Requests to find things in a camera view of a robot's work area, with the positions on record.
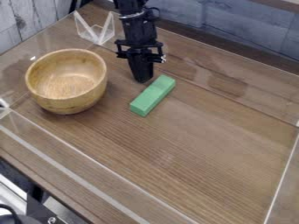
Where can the wooden bowl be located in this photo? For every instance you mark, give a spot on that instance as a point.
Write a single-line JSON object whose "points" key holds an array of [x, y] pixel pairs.
{"points": [[67, 80]]}

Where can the green rectangular block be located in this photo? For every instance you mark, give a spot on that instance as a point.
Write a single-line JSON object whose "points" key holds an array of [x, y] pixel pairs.
{"points": [[143, 104]]}

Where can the clear acrylic corner bracket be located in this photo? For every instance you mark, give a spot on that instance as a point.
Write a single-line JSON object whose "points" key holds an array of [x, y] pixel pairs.
{"points": [[96, 34]]}

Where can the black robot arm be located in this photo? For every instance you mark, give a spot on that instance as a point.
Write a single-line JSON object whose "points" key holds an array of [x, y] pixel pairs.
{"points": [[131, 7]]}

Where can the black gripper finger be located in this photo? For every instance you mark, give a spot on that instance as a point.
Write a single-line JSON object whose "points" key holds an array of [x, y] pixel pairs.
{"points": [[133, 62], [145, 66]]}

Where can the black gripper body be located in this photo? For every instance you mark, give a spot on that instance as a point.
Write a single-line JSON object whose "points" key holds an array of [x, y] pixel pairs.
{"points": [[140, 36]]}

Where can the black metal mount bracket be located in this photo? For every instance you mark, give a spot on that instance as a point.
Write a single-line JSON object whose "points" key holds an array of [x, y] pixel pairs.
{"points": [[37, 211]]}

